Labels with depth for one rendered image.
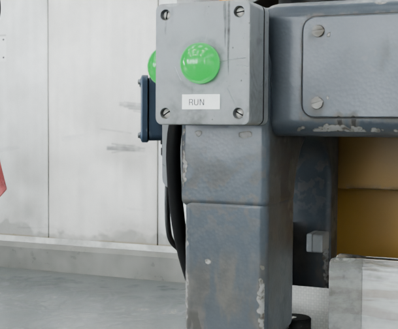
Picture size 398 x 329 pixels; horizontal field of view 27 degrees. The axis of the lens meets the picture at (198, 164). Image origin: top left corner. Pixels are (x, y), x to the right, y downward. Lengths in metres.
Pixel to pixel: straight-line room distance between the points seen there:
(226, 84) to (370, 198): 0.36
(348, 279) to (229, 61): 0.28
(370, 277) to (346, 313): 0.04
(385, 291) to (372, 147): 0.16
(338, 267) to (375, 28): 0.26
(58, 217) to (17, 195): 0.43
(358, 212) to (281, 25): 0.34
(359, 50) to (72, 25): 6.22
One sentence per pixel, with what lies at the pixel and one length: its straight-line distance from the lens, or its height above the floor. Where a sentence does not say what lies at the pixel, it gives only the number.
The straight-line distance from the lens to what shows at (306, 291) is 0.82.
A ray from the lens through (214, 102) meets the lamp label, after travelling 0.60.
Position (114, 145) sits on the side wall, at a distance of 6.57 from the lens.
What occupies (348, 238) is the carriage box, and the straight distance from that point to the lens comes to 0.93.
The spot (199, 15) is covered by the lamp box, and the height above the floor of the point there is 1.32.
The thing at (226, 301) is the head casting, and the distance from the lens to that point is 0.66.
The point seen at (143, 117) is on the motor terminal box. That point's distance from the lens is 1.11.
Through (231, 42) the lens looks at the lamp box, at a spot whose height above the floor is 1.30.
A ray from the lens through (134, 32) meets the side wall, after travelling 6.52.
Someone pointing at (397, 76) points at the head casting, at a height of 1.28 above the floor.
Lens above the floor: 1.24
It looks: 3 degrees down
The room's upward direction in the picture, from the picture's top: straight up
